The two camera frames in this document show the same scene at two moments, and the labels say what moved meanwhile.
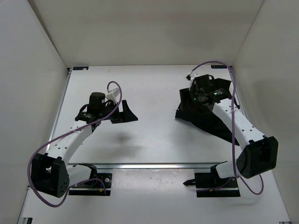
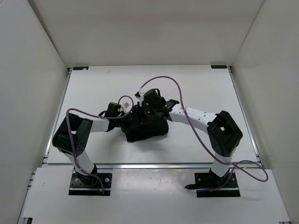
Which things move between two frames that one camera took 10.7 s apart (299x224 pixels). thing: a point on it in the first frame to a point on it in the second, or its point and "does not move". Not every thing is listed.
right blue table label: x=218 y=66 does not move
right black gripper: x=193 y=89 to x=144 y=106
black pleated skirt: x=202 y=116 to x=138 y=125
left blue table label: x=80 y=68 does not move
